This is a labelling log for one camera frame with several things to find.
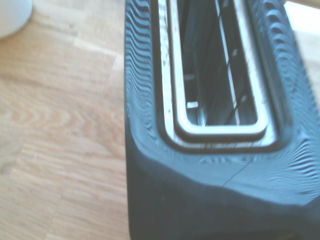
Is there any black ribbed toaster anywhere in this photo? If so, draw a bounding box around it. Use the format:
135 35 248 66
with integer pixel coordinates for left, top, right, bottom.
124 0 320 240

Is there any white round container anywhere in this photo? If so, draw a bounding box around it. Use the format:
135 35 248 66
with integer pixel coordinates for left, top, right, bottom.
0 0 34 39

